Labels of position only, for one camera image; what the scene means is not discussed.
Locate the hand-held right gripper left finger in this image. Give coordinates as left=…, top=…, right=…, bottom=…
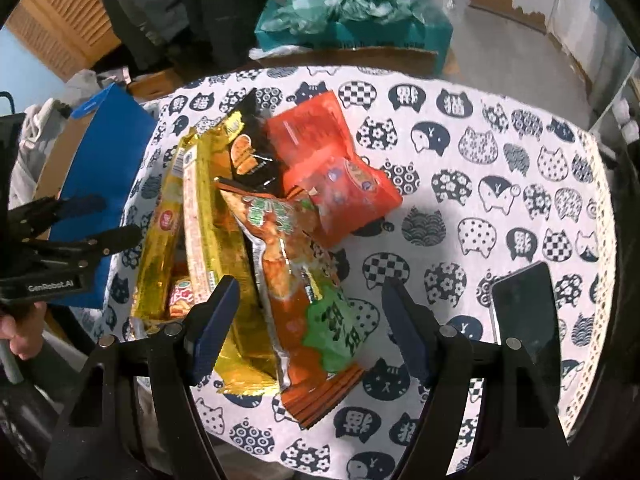
left=44, top=275, right=241, bottom=480

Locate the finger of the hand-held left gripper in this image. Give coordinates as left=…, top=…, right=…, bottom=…
left=9, top=194, right=109, bottom=233
left=27, top=224, right=144, bottom=262

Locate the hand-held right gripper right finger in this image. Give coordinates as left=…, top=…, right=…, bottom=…
left=381, top=277, right=572, bottom=480

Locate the slim gold snack packet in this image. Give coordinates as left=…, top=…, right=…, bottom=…
left=130, top=127, right=200, bottom=322

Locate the blue cardboard box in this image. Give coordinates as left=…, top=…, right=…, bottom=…
left=34, top=82, right=159, bottom=309

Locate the orange and green snack packet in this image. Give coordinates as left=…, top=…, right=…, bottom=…
left=216, top=179, right=367, bottom=429

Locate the wide gold snack packet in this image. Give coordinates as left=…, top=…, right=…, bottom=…
left=181, top=112, right=282, bottom=397

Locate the black chip packet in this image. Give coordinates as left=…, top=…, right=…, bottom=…
left=219, top=88, right=287, bottom=197

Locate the red-orange snack packet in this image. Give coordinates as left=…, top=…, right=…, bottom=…
left=264, top=91, right=404, bottom=250

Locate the person's left hand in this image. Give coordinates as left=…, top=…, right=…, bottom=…
left=0, top=304, right=47, bottom=361

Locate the small red snack packet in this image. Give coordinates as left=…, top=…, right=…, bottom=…
left=169, top=276, right=200, bottom=319

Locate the white cloth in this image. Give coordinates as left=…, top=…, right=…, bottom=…
left=9, top=69, right=103, bottom=206

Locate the black smartphone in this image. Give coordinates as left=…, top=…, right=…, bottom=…
left=487, top=261, right=565, bottom=457

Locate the cat print tablecloth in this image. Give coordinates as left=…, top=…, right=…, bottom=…
left=94, top=62, right=622, bottom=480

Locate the wooden louvred panel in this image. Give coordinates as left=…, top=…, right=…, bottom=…
left=4, top=0, right=127, bottom=82

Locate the dark clothing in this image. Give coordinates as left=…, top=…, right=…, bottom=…
left=99, top=0, right=301, bottom=73

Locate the flat brown cardboard sheet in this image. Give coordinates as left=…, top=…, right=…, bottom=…
left=249, top=44, right=442, bottom=79

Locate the teal cardboard box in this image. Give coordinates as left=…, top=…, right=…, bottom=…
left=254, top=0, right=454, bottom=77

